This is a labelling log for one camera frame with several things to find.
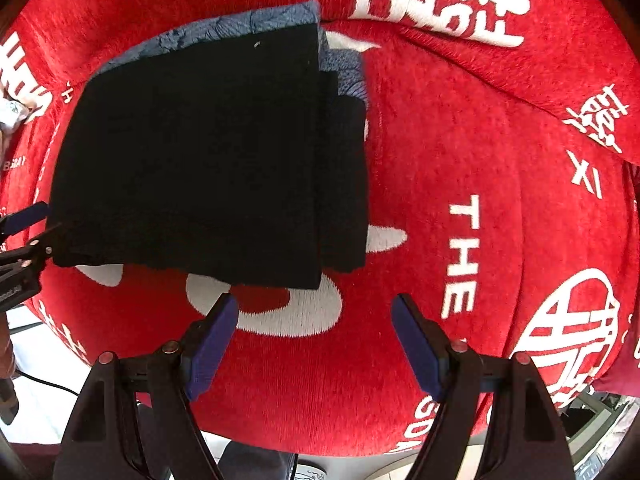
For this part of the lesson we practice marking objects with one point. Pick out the dark furniture frame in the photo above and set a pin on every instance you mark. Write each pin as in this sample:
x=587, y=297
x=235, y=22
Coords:
x=587, y=420

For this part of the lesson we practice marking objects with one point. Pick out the red printed blanket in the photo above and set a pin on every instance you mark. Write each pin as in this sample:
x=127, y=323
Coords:
x=450, y=160

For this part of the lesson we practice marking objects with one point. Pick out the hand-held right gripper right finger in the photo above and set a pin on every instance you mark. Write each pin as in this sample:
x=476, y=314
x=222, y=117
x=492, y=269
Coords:
x=417, y=350

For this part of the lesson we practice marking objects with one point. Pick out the white patterned cloth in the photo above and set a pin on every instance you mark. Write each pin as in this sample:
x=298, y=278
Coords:
x=9, y=112

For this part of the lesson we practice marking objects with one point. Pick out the person's left forearm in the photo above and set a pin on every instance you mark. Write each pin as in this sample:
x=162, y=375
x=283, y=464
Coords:
x=5, y=345

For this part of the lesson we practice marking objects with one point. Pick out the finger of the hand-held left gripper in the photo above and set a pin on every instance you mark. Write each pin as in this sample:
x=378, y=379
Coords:
x=27, y=217
x=35, y=250

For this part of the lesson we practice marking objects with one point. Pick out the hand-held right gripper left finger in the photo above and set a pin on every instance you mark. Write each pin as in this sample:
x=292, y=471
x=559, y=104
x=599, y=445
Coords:
x=210, y=350

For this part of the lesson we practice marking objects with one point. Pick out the white patterned shoe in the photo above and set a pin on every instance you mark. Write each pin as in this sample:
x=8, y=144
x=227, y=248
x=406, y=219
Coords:
x=312, y=472

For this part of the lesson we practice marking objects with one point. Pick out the dark blue pants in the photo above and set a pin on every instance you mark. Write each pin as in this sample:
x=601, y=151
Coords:
x=200, y=160

